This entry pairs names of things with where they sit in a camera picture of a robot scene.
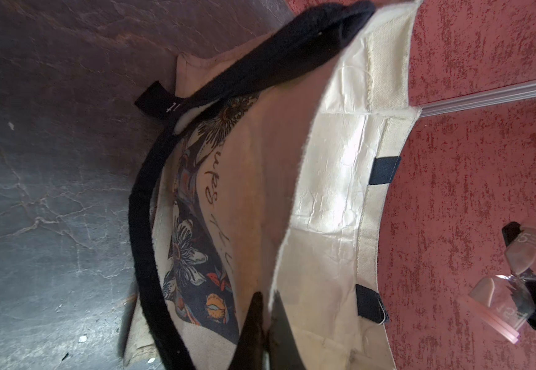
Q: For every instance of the cream canvas bag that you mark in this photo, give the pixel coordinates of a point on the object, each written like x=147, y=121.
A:
x=271, y=175

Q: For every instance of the pink hourglass pile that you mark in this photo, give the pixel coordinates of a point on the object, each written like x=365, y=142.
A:
x=504, y=302

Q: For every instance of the aluminium corner post right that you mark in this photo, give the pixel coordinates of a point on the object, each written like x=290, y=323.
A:
x=492, y=97

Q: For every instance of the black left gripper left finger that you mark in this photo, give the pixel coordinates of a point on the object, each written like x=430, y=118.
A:
x=250, y=347

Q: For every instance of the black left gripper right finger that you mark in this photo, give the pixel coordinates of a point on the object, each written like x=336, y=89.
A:
x=282, y=350

